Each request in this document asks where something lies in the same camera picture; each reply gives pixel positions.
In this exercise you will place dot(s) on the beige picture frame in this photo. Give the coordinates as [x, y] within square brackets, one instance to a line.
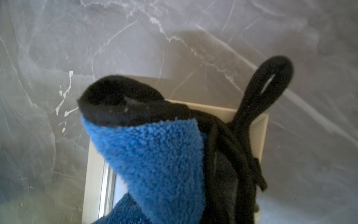
[103, 189]

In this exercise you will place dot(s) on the blue microfiber cloth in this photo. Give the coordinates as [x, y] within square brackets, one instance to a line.
[181, 166]

